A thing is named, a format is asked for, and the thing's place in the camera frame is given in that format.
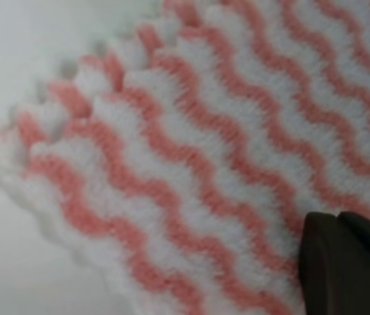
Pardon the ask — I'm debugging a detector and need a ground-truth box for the pink white wavy striped towel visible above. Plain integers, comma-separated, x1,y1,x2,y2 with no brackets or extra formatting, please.
0,1,370,314

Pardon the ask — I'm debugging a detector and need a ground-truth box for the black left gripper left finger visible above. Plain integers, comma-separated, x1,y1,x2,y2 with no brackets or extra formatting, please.
298,212,370,315

